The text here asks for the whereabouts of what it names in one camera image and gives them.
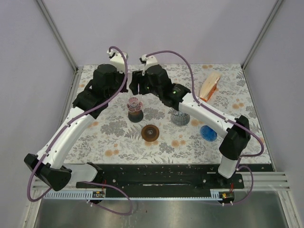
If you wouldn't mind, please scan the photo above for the dark carafe with red rim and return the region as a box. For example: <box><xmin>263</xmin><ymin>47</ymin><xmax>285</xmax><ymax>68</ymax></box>
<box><xmin>128</xmin><ymin>107</ymin><xmax>144</xmax><ymax>123</ymax></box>

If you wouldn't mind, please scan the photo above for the brown wooden dripper ring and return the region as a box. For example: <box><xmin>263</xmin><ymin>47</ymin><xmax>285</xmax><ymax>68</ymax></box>
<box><xmin>141</xmin><ymin>124</ymin><xmax>160</xmax><ymax>143</ymax></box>

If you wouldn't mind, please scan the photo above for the coffee filter pack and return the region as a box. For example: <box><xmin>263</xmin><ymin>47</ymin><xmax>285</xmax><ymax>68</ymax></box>
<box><xmin>199</xmin><ymin>72</ymin><xmax>222</xmax><ymax>102</ymax></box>

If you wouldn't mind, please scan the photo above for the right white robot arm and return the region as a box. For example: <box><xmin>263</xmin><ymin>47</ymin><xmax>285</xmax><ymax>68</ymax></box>
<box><xmin>129</xmin><ymin>65</ymin><xmax>251</xmax><ymax>188</ymax></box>

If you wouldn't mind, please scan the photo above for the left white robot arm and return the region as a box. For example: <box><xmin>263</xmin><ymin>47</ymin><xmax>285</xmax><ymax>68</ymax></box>
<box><xmin>24</xmin><ymin>63</ymin><xmax>127</xmax><ymax>191</ymax></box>

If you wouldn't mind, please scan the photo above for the blue glass dripper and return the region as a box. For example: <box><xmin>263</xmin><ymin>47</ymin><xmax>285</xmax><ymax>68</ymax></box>
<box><xmin>200</xmin><ymin>125</ymin><xmax>217</xmax><ymax>142</ymax></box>

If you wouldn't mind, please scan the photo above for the clear glass pitcher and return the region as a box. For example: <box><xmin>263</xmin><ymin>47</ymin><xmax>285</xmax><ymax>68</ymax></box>
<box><xmin>171</xmin><ymin>110</ymin><xmax>190</xmax><ymax>126</ymax></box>

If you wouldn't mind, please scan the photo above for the floral patterned table mat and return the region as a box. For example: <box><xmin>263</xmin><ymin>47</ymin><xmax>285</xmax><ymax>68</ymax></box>
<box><xmin>65</xmin><ymin>64</ymin><xmax>271</xmax><ymax>164</ymax></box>

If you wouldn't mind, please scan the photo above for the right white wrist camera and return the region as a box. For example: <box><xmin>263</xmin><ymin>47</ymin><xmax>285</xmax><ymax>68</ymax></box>
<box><xmin>139</xmin><ymin>55</ymin><xmax>159</xmax><ymax>75</ymax></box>

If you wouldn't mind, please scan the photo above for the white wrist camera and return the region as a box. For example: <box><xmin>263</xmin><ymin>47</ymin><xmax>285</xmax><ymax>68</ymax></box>
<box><xmin>139</xmin><ymin>55</ymin><xmax>159</xmax><ymax>75</ymax></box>
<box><xmin>107</xmin><ymin>49</ymin><xmax>126</xmax><ymax>74</ymax></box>

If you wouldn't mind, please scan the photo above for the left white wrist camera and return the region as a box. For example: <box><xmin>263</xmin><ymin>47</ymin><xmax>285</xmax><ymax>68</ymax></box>
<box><xmin>107</xmin><ymin>49</ymin><xmax>126</xmax><ymax>74</ymax></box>

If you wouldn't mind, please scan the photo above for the left aluminium frame post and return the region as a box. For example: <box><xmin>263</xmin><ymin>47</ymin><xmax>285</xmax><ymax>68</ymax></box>
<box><xmin>35</xmin><ymin>0</ymin><xmax>79</xmax><ymax>72</ymax></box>

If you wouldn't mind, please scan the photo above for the aluminium frame post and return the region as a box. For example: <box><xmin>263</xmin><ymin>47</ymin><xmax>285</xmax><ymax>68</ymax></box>
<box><xmin>241</xmin><ymin>0</ymin><xmax>285</xmax><ymax>71</ymax></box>
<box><xmin>35</xmin><ymin>0</ymin><xmax>79</xmax><ymax>72</ymax></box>

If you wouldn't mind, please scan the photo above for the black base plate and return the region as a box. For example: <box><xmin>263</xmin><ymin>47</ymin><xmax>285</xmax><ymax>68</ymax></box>
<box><xmin>76</xmin><ymin>163</ymin><xmax>245</xmax><ymax>199</ymax></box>

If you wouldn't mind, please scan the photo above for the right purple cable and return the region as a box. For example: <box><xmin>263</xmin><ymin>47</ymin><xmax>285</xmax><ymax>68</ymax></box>
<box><xmin>142</xmin><ymin>50</ymin><xmax>265</xmax><ymax>207</ymax></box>

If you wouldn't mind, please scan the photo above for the purple cable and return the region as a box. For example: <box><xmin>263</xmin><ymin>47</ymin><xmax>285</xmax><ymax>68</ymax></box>
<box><xmin>26</xmin><ymin>46</ymin><xmax>133</xmax><ymax>216</ymax></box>
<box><xmin>142</xmin><ymin>50</ymin><xmax>265</xmax><ymax>207</ymax></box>

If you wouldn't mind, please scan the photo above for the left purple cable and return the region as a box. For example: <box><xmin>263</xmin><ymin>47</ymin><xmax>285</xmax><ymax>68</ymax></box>
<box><xmin>26</xmin><ymin>46</ymin><xmax>133</xmax><ymax>216</ymax></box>

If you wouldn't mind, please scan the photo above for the white slotted cable duct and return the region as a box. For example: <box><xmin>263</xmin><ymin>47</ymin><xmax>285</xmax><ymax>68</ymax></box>
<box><xmin>44</xmin><ymin>188</ymin><xmax>222</xmax><ymax>201</ymax></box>

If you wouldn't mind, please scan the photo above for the right aluminium frame post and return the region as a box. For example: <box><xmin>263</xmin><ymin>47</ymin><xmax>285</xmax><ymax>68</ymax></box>
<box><xmin>241</xmin><ymin>0</ymin><xmax>285</xmax><ymax>71</ymax></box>

